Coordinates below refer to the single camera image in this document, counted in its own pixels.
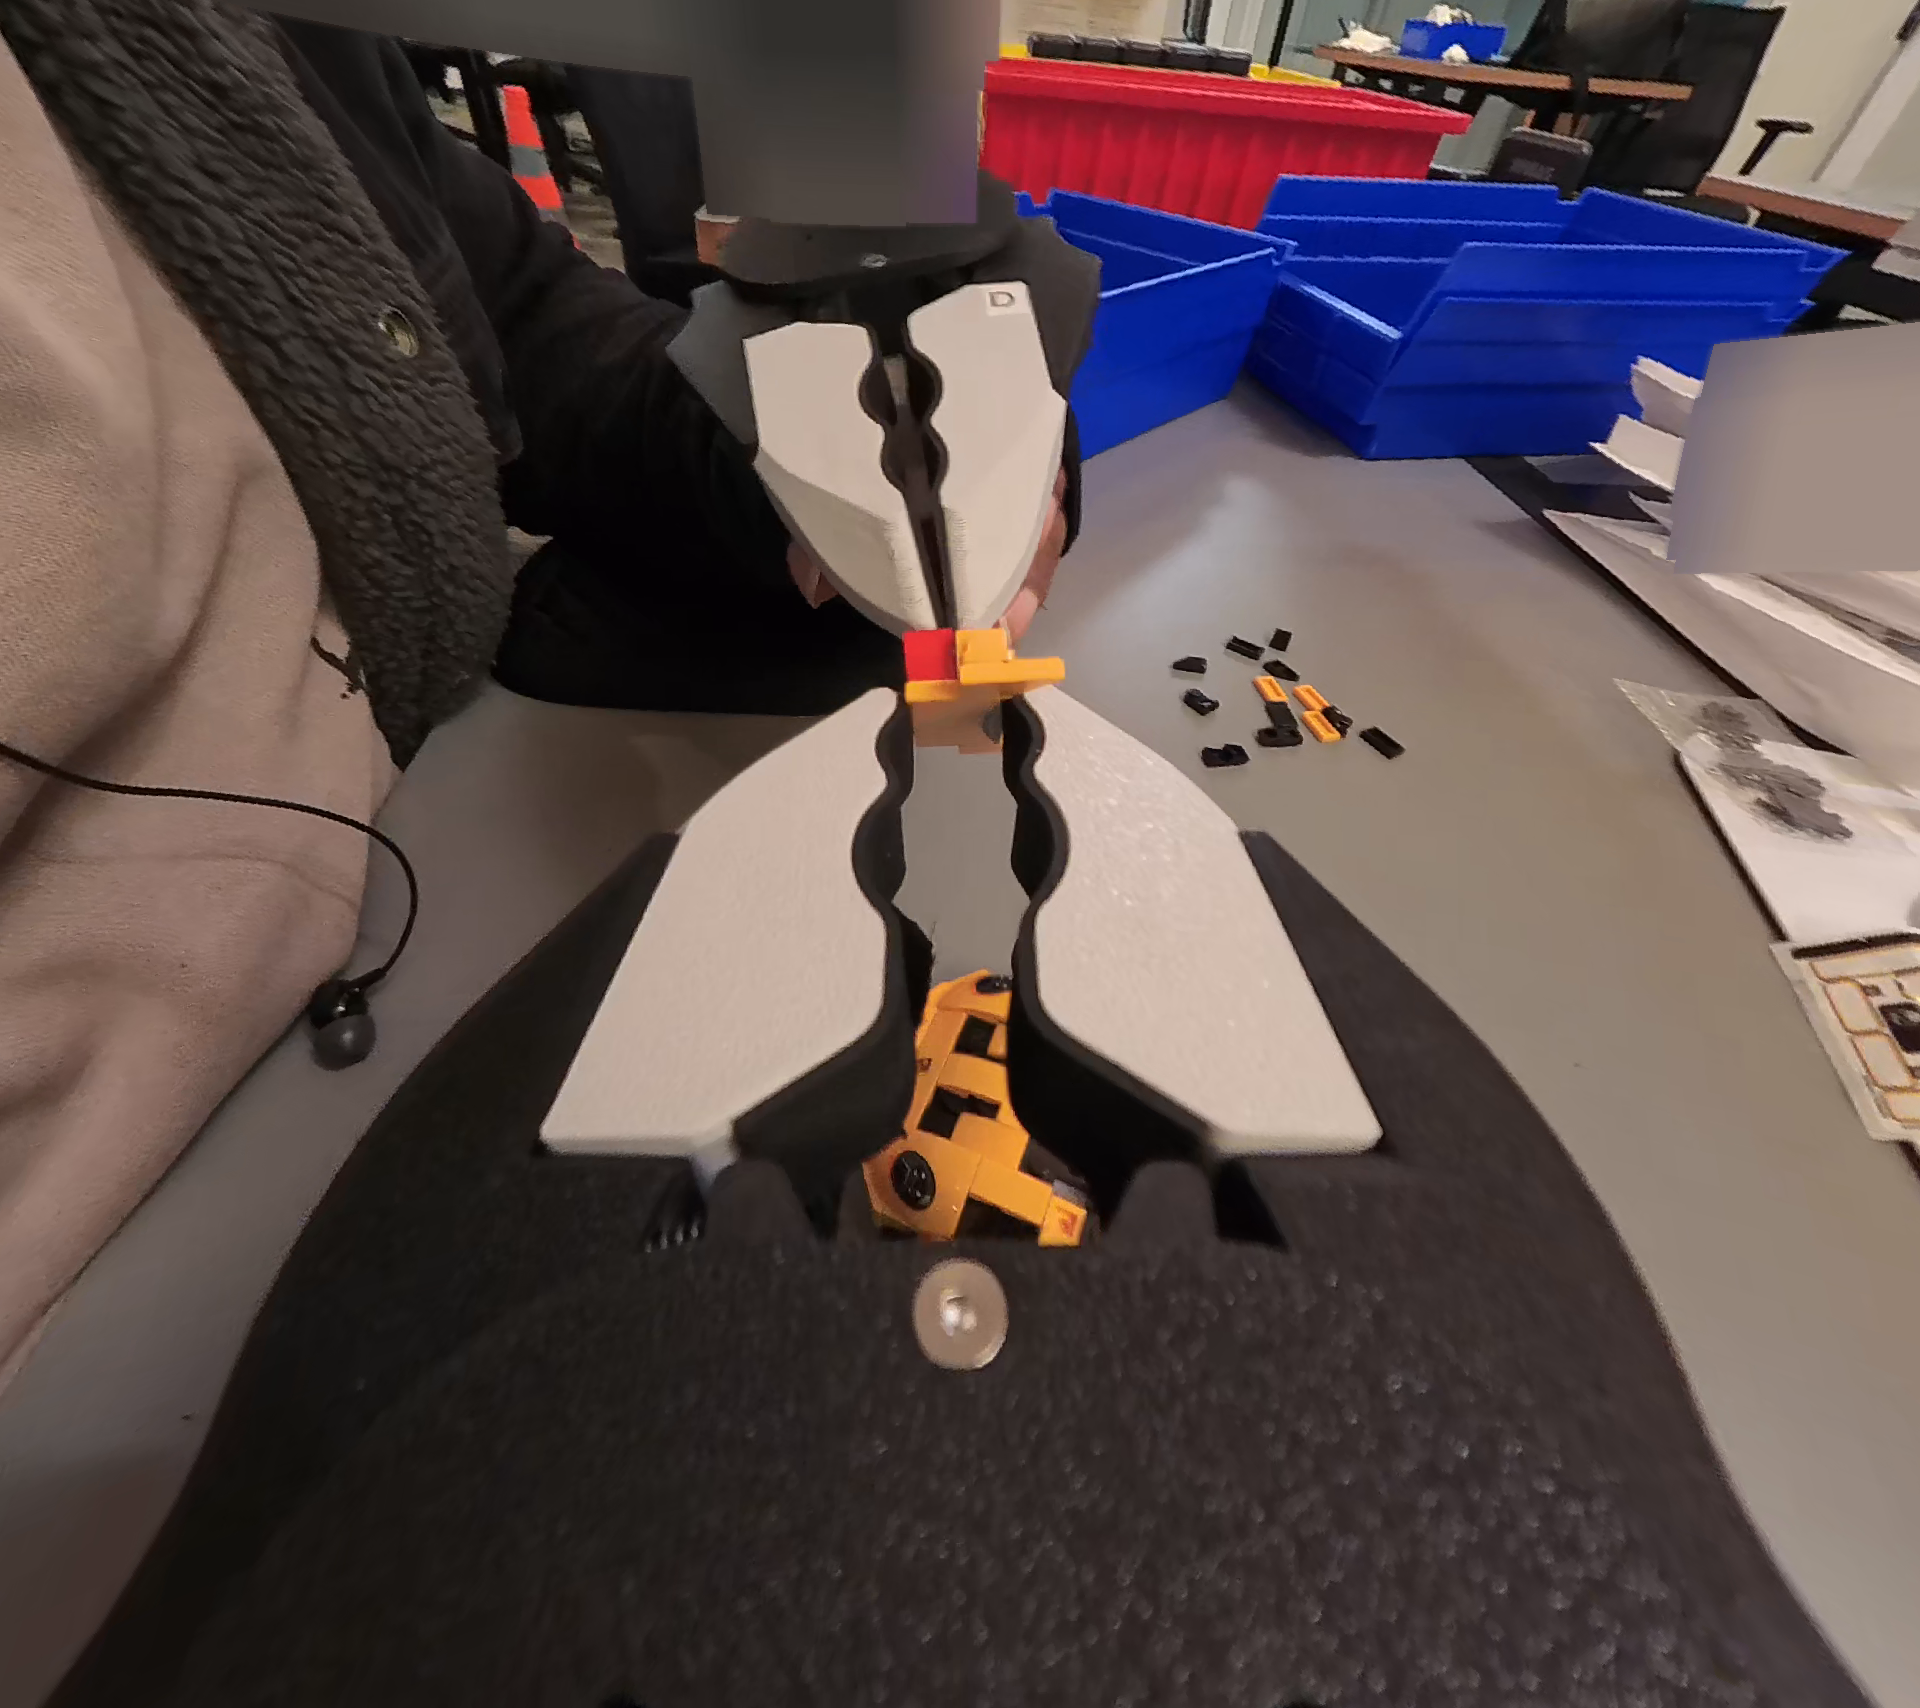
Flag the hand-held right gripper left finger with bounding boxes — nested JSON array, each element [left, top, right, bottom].
[[535, 689, 919, 1169]]

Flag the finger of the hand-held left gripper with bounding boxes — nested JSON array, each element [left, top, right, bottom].
[[903, 279, 1074, 631], [739, 316, 961, 635]]

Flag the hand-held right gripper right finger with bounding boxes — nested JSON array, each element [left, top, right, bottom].
[[1004, 695, 1385, 1163]]

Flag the orange plate with red brick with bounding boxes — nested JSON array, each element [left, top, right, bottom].
[[899, 624, 1070, 755]]

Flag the yellow lego car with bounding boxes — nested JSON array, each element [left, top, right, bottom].
[[857, 967, 1098, 1249]]

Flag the person's left forearm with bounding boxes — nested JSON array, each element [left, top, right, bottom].
[[274, 12, 910, 712]]

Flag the scattered small lego pieces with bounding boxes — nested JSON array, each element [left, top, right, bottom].
[[1170, 624, 1409, 774]]

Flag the person's left hand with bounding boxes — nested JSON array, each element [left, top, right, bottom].
[[997, 470, 1085, 647]]

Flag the orange traffic cone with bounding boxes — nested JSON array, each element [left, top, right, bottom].
[[497, 83, 575, 220]]

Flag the red plastic bin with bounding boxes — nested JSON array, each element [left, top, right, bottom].
[[978, 59, 1476, 235]]

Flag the row of black boxes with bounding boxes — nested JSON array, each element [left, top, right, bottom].
[[1025, 31, 1255, 80]]

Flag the white printed sheet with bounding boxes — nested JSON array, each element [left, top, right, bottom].
[[1613, 676, 1920, 942]]

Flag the brown desk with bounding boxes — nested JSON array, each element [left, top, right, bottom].
[[1313, 42, 1697, 117]]

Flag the beige sweatshirt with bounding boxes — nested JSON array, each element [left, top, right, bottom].
[[0, 35, 404, 1381]]

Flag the gold-lined sticker sheet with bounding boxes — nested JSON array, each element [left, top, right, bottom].
[[1769, 933, 1920, 1144]]

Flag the white paper bag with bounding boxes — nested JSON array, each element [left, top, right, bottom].
[[1541, 355, 1920, 759]]

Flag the black office chair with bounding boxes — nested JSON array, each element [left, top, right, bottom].
[[1504, 0, 1790, 198]]

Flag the thin black earphone cable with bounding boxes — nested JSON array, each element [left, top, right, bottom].
[[0, 737, 422, 1073]]

